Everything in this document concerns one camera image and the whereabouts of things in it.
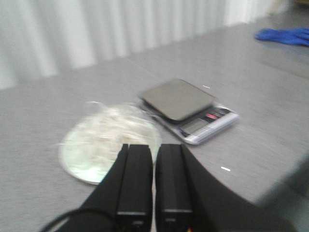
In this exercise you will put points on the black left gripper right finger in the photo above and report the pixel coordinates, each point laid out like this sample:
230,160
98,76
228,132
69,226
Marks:
190,199

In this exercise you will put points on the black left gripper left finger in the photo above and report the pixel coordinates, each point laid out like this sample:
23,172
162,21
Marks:
122,202

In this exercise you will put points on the white vermicelli bundle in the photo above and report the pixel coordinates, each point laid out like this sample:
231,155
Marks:
102,134

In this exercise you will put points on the light green plate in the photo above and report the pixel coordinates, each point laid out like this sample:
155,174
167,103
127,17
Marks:
76,163

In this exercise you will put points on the digital kitchen scale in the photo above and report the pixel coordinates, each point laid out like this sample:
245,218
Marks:
190,113

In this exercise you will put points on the white curtain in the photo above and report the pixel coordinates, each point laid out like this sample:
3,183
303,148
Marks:
42,38

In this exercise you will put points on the blue cloth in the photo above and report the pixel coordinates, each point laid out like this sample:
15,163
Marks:
295,36

